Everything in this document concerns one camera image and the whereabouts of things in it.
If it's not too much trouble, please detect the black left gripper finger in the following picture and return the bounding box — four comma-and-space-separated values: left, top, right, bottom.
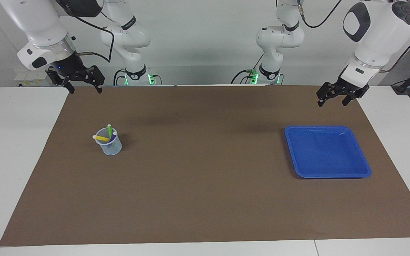
342, 85, 370, 107
316, 82, 345, 107

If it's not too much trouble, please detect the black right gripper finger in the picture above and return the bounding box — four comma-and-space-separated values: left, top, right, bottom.
46, 68, 76, 94
80, 65, 105, 94

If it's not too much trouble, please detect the blue plastic tray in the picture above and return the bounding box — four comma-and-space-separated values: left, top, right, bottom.
284, 125, 372, 179

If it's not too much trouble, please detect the white socket box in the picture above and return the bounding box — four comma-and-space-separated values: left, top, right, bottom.
15, 69, 53, 87

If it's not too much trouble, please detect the clear plastic cup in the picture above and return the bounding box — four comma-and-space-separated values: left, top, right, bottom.
95, 127, 122, 156

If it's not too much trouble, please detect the brown table mat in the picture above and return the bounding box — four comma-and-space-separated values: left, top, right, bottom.
0, 85, 410, 247

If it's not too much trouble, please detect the black right base cable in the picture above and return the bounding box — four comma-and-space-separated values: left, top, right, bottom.
113, 69, 127, 86

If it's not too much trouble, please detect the black base cable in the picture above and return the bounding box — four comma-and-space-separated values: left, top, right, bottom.
231, 53, 264, 85
113, 69, 127, 86

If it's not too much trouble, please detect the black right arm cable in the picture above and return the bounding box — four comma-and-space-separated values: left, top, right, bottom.
57, 0, 115, 64

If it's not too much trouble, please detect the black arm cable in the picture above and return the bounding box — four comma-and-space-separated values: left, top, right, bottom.
297, 0, 410, 73
57, 0, 115, 64

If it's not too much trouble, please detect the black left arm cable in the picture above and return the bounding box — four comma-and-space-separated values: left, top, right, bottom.
297, 0, 410, 73

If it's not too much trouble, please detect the black left base cable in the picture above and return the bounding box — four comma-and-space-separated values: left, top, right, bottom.
231, 53, 264, 85

